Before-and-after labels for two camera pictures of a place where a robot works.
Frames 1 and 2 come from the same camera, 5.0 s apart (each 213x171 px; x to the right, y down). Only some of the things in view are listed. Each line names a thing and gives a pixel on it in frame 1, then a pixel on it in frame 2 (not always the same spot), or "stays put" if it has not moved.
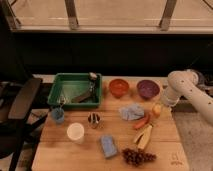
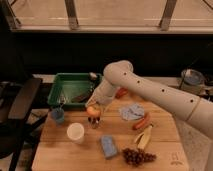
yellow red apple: (156, 108) → (93, 112)
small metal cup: (94, 119) stays put
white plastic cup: (75, 131) stays put
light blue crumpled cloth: (132, 111) stays put
